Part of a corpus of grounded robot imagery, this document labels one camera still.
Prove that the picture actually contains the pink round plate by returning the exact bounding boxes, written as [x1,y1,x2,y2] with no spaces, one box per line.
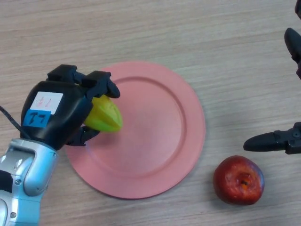
[64,61,206,200]

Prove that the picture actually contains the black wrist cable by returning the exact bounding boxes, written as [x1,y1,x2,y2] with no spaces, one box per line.
[0,105,31,139]

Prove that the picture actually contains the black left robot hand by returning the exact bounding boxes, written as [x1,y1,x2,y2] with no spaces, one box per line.
[20,64,121,151]

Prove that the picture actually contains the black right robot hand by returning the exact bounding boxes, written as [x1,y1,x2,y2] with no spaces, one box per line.
[243,0,301,155]

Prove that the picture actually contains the yellow green starfruit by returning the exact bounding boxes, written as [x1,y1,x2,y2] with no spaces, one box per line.
[83,95,124,133]

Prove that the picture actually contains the red apple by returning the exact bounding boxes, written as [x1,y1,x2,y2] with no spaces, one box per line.
[213,155,265,206]

